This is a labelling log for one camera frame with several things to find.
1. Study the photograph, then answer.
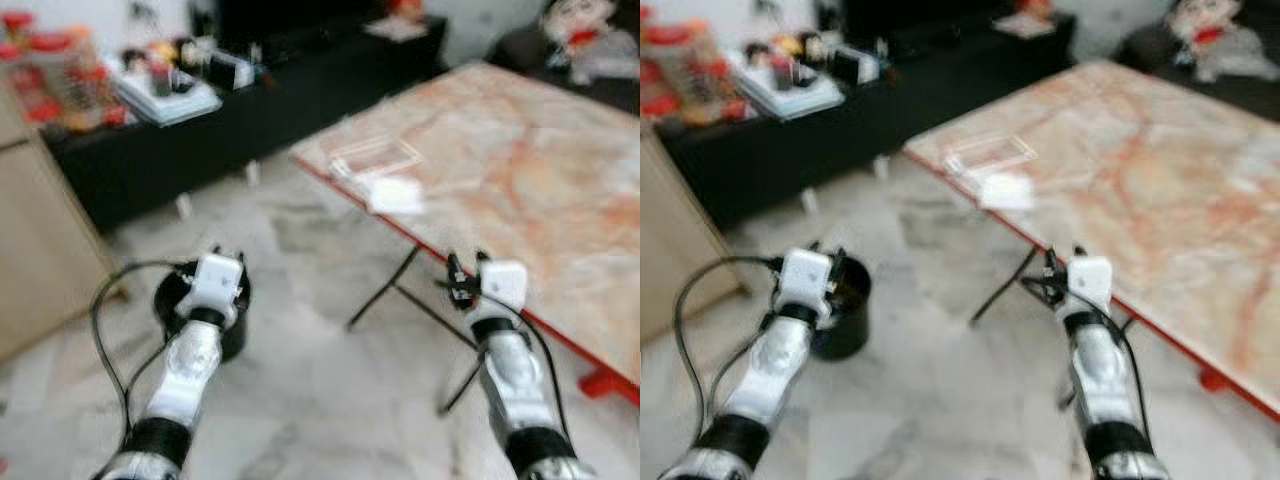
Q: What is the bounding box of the black rubbish bucket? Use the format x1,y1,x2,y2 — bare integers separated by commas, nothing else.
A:
808,254,874,362
152,261,252,362

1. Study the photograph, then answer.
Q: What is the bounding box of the white paper trash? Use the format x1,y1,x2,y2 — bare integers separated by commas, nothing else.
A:
364,177,427,217
979,171,1037,212

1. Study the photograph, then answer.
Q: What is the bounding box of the marble top folding table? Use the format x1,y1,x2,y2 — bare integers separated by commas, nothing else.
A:
899,57,1280,423
289,60,641,417

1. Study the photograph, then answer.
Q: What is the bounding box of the clear plastic wrapper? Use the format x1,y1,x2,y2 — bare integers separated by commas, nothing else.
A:
329,137,422,182
943,132,1038,177

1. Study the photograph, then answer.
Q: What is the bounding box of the black TV cabinet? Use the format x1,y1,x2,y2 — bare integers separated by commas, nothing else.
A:
658,11,1077,233
44,14,449,233

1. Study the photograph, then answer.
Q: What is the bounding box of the beige wooden cabinet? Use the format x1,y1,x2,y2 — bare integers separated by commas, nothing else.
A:
640,125,752,342
0,75,127,362

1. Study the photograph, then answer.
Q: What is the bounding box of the stack of white books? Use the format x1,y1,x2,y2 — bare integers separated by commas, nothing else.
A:
114,70,224,127
739,64,847,122

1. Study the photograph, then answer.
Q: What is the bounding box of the dark sofa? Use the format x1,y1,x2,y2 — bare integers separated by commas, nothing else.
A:
489,0,641,114
1114,0,1280,122

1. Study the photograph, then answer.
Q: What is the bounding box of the black and white box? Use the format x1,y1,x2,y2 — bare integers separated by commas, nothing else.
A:
204,49,262,92
829,44,882,87

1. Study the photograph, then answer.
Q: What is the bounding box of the flat printed booklet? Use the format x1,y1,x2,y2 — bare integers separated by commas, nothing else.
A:
361,17,432,44
991,13,1057,40

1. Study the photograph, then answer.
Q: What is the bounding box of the yellow figurine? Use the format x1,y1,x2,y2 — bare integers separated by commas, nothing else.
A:
774,36,803,89
148,42,177,95

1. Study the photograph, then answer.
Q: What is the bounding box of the cartoon boy plush doll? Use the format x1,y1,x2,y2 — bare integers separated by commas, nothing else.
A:
544,0,641,87
1164,0,1272,84

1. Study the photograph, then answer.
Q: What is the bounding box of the dark haired red figurine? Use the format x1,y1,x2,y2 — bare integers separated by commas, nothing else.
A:
119,47,152,91
745,42,778,87

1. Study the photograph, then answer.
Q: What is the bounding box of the red lidded snack jar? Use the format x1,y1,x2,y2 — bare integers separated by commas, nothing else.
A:
0,10,41,121
640,5,676,116
660,22,752,127
25,28,127,132

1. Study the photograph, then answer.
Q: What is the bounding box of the black television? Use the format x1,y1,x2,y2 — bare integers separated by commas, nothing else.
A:
214,0,392,43
839,0,1012,38

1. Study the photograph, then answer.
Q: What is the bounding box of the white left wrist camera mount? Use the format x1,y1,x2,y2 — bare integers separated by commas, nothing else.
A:
777,247,837,324
180,252,248,327

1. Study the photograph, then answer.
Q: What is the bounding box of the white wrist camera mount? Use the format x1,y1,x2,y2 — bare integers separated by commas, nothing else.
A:
479,261,530,314
777,247,837,324
1067,256,1115,312
180,252,248,327

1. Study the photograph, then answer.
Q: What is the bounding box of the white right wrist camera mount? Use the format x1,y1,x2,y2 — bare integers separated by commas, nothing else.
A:
1067,256,1115,312
479,261,530,314

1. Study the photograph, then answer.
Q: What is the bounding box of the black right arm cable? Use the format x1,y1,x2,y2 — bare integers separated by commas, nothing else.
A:
436,279,573,443
1019,274,1153,443

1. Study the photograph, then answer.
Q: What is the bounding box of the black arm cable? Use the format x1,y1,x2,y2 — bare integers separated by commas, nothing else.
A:
1019,274,1153,443
89,261,197,443
671,255,787,443
436,279,573,443

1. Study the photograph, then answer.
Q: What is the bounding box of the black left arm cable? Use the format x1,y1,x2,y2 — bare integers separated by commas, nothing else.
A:
89,261,197,443
671,255,787,443

